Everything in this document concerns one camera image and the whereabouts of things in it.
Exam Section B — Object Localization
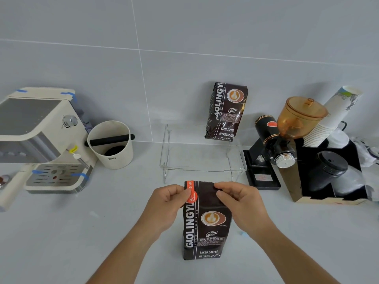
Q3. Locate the black cardboard organizer box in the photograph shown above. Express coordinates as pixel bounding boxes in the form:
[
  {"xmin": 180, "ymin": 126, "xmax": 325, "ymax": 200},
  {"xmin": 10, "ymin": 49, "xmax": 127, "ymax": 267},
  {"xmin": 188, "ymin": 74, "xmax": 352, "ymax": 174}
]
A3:
[{"xmin": 278, "ymin": 138, "xmax": 369, "ymax": 205}]

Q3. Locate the crumpled plastic bag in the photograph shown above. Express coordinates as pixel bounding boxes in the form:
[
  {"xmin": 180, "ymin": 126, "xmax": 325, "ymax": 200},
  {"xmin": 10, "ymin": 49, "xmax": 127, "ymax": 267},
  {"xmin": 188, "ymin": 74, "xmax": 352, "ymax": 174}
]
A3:
[{"xmin": 350, "ymin": 135, "xmax": 379, "ymax": 202}]

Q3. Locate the cream espresso machine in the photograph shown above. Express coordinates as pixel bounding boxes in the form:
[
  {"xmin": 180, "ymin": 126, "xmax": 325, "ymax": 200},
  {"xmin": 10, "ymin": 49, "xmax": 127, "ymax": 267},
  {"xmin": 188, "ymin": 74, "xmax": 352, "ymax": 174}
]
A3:
[{"xmin": 0, "ymin": 87, "xmax": 99, "ymax": 194}]

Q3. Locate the stack of clear cup lids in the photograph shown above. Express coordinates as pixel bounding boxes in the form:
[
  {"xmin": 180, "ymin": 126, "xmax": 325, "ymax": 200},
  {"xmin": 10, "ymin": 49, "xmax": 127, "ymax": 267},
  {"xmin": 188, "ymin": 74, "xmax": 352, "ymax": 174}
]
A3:
[{"xmin": 334, "ymin": 166, "xmax": 367, "ymax": 197}]

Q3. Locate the person's left hand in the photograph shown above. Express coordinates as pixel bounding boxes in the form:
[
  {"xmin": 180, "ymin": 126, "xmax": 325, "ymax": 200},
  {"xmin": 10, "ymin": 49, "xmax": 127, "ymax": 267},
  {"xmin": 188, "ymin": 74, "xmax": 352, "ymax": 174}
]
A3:
[{"xmin": 142, "ymin": 184, "xmax": 190, "ymax": 234}]

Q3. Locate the black grinder with amber hopper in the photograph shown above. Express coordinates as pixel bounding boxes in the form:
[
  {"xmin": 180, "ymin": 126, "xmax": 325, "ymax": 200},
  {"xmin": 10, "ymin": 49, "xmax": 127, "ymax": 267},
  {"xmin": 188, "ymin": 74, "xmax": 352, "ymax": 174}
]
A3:
[{"xmin": 243, "ymin": 96, "xmax": 329, "ymax": 191}]

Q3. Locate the cream-handled portafilter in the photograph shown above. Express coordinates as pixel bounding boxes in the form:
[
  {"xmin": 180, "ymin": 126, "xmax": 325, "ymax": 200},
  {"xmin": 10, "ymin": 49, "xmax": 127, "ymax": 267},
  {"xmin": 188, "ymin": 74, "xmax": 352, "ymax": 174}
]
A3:
[{"xmin": 0, "ymin": 163, "xmax": 40, "ymax": 213}]

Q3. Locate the person's left forearm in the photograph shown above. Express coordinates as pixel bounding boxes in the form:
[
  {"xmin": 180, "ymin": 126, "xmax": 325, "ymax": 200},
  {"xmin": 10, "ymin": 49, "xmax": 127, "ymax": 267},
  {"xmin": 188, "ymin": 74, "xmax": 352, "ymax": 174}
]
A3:
[{"xmin": 85, "ymin": 220, "xmax": 167, "ymax": 284}]

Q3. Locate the dark brown coffee bag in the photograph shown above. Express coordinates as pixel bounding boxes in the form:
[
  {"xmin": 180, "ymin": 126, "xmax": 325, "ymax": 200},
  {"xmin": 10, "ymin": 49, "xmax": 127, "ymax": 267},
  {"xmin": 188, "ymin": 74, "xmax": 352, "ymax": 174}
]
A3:
[{"xmin": 204, "ymin": 81, "xmax": 251, "ymax": 142}]

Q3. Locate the stack of white paper cups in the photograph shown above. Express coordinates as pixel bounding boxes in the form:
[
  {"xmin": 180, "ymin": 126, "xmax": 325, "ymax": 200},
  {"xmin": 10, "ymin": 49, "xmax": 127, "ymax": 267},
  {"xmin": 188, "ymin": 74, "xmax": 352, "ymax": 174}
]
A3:
[{"xmin": 303, "ymin": 86, "xmax": 363, "ymax": 148}]

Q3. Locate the stack of black cup lids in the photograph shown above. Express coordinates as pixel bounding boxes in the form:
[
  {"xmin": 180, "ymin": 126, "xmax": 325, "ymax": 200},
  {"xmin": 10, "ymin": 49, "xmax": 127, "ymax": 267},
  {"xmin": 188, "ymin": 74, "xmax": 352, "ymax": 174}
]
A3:
[{"xmin": 307, "ymin": 150, "xmax": 349, "ymax": 193}]

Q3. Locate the cream knock box, black bar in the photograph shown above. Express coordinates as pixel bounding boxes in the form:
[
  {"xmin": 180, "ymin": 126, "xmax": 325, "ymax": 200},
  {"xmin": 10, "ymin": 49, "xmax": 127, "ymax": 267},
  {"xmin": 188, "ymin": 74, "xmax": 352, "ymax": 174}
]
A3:
[{"xmin": 84, "ymin": 121, "xmax": 136, "ymax": 170}]

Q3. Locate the person's right hand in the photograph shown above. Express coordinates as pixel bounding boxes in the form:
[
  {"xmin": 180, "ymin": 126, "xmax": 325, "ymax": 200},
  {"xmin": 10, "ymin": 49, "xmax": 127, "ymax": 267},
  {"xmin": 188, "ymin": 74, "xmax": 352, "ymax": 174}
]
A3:
[{"xmin": 215, "ymin": 182, "xmax": 272, "ymax": 237}]

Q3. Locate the clear acrylic shelf rack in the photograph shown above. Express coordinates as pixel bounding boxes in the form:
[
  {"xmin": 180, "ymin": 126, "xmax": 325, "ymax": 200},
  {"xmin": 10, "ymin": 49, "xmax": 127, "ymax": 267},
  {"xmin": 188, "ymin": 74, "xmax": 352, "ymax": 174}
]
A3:
[{"xmin": 160, "ymin": 124, "xmax": 249, "ymax": 184}]

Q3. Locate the person's right forearm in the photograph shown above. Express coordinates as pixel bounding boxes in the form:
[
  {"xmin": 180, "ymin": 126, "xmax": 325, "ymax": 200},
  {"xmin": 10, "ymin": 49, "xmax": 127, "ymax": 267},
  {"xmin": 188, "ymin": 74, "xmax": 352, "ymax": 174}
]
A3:
[{"xmin": 250, "ymin": 217, "xmax": 341, "ymax": 284}]

